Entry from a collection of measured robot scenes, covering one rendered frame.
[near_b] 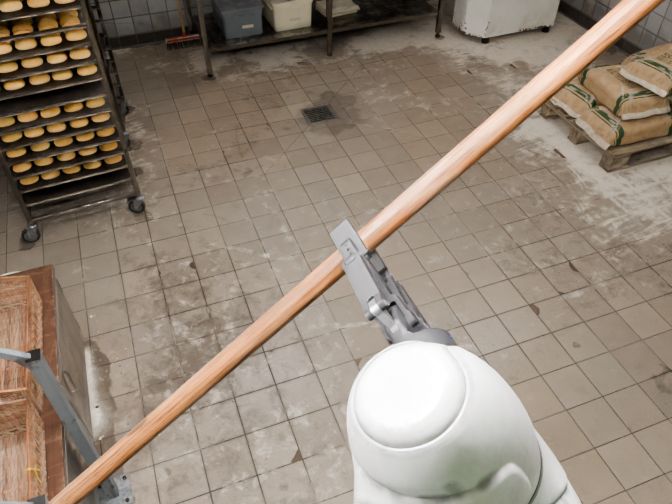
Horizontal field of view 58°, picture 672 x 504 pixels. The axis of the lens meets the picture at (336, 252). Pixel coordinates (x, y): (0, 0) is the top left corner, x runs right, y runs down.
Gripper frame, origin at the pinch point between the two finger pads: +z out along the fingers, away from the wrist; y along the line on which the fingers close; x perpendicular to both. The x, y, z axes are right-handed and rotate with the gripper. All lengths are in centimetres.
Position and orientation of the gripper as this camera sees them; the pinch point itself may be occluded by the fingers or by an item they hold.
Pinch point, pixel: (358, 250)
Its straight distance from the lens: 75.3
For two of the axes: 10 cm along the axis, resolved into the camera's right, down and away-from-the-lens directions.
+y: 5.7, 4.1, 7.1
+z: -3.6, -6.4, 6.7
